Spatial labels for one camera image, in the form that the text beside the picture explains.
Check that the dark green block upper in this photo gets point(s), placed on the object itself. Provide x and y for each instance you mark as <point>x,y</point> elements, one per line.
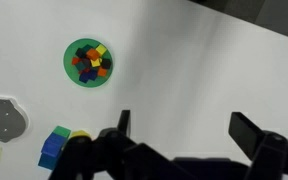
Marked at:
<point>87,47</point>

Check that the black block right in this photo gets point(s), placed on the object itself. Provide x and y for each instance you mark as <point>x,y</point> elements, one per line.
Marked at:
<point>106,63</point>

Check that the large orange block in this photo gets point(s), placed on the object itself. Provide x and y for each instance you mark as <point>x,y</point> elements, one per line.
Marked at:
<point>92,54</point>

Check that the black block left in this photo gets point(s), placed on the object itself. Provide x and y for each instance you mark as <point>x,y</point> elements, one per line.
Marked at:
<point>80,53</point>

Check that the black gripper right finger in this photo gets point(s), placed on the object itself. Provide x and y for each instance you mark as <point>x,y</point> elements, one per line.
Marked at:
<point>267,150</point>

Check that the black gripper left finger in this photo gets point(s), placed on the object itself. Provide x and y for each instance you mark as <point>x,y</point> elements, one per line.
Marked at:
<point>83,157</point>

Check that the red-orange block left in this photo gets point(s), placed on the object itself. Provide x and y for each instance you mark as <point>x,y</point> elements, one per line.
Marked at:
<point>75,60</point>

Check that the yellow block at top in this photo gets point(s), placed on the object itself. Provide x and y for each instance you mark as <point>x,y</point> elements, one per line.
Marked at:
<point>101,49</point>

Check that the orange block lower right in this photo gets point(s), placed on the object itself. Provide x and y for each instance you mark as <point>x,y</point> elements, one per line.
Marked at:
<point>102,72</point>

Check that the light blue block on table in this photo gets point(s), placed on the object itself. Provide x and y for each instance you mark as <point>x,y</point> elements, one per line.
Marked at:
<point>47,161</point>

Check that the black block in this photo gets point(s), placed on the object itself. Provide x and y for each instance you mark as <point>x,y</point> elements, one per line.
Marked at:
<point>80,53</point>
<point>106,63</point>

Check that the yellow block on table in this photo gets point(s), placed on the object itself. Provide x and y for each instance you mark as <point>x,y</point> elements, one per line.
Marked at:
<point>79,133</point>

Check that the dark blue block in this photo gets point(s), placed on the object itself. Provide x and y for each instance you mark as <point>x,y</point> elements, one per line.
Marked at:
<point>92,74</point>

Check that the dark teal block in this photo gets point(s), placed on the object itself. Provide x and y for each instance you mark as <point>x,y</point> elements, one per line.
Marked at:
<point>80,66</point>

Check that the green block on table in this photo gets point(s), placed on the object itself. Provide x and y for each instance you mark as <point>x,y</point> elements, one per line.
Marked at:
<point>62,131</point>

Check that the grey metal plate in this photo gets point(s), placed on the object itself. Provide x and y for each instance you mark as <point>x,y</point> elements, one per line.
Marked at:
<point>13,120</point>

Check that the yellow block in middle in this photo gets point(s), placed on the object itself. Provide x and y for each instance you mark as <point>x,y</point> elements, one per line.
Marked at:
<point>95,63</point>

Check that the green bowl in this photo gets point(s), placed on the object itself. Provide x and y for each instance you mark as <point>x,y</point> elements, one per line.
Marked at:
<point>72,71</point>

